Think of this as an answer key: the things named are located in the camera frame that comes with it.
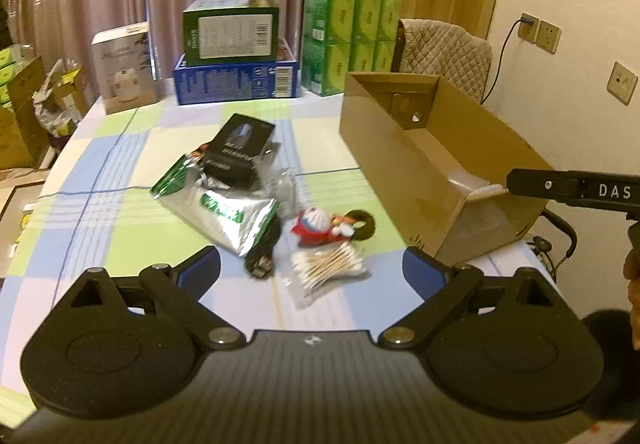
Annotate person's right hand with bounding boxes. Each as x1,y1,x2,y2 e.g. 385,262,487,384
622,247,640,351

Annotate silver green foil pouch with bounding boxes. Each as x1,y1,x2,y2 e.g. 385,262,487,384
150,153,282,257

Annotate green tissue pack stack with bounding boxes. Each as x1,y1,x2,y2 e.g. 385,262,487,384
302,0,401,97

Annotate red Doraemon toy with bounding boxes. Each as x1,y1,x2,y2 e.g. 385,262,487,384
291,207,376,247

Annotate checkered tablecloth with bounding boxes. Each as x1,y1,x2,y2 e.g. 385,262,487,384
1,73,547,420

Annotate black curved handle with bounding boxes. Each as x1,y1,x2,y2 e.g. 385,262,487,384
525,209,578,282

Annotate wall switch plate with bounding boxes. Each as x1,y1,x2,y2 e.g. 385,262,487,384
606,61,638,106

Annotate brown cardboard box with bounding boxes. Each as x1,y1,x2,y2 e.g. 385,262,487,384
340,72,549,265

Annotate cotton swab bag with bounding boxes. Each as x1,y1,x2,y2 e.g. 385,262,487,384
283,241,369,309

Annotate small toy car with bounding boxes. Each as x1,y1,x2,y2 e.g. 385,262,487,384
190,144,208,158

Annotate black Flyco box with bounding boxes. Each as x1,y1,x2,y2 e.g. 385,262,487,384
202,113,276,189

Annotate black USB cable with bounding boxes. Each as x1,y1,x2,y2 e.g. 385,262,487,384
244,214,283,281

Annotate cardboard boxes on floor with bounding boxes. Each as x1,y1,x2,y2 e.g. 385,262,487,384
0,42,91,170

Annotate wall socket with plug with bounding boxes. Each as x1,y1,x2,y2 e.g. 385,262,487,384
518,12,539,44

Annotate quilted beige chair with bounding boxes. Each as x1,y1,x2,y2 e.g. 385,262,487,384
392,19,492,101

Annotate clear plastic bag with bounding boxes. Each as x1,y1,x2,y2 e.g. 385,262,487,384
254,141,298,221

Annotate black power cord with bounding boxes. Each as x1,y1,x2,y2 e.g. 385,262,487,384
480,18,526,106

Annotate blue product box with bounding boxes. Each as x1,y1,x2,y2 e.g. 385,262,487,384
174,40,298,106

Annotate white humidifier box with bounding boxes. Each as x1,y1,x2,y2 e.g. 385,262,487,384
91,21,157,115

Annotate green product box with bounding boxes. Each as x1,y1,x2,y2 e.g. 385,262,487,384
182,0,280,66

